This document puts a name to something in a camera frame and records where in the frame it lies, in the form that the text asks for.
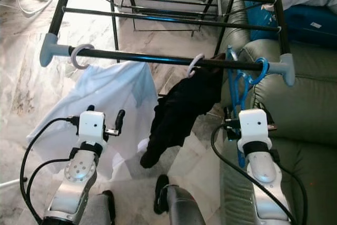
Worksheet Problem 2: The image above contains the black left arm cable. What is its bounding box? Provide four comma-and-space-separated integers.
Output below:
19, 115, 82, 224

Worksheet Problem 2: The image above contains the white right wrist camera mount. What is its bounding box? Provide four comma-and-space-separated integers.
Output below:
236, 109, 273, 154

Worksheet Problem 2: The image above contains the white stick black tip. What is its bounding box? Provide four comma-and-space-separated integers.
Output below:
0, 178, 14, 189

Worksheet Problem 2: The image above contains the white plastic hanger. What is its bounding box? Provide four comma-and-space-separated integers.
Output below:
186, 52, 206, 78
70, 43, 94, 71

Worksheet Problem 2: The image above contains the silver right robot leg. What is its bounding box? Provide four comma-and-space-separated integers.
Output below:
154, 174, 206, 225

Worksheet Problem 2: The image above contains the blue storage box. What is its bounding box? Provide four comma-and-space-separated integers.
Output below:
240, 0, 337, 46

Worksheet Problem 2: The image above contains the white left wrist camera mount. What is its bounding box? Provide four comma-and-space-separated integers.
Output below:
78, 111, 107, 144

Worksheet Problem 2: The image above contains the black garment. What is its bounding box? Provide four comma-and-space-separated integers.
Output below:
140, 54, 226, 169

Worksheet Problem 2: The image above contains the black metal drying rack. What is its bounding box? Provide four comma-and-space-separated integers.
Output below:
39, 0, 295, 87

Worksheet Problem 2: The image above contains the white shirt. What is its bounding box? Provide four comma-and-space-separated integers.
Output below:
25, 61, 151, 183

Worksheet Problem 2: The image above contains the blue plastic hanger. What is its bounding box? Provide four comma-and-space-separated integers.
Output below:
225, 46, 270, 169

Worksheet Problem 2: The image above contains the green leather armchair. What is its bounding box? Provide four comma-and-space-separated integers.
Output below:
220, 0, 251, 60

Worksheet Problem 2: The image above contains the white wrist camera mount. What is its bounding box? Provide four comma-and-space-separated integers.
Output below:
78, 111, 107, 144
236, 109, 273, 154

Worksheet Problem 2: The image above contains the green leather sofa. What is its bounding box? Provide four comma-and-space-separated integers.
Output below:
219, 38, 337, 225

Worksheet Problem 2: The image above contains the silver left robot leg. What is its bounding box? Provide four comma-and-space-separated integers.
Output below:
82, 189, 116, 225

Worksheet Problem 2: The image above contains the silver robot leg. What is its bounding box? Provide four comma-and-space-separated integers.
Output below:
154, 174, 206, 225
82, 189, 116, 225

